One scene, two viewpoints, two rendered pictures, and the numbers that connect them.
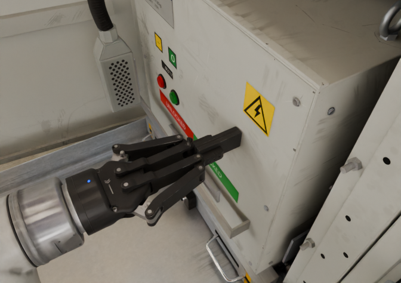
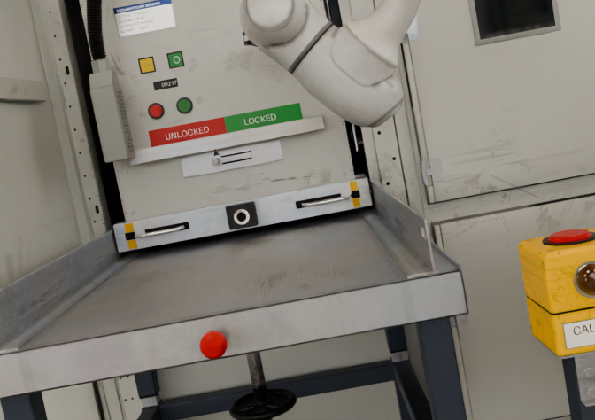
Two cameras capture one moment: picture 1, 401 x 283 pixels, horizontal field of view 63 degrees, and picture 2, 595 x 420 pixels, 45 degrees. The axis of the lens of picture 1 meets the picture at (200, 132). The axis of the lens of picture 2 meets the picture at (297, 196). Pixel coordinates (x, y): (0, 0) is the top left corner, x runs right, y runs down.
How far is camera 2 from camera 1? 1.43 m
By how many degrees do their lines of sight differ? 66
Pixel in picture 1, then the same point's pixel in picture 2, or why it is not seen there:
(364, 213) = (363, 14)
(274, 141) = not seen: hidden behind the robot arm
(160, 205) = not seen: hidden behind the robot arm
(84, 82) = (32, 192)
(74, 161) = (87, 281)
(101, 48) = (108, 74)
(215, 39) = not seen: outside the picture
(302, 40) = not seen: outside the picture
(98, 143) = (95, 255)
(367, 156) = not seen: outside the picture
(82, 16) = (28, 93)
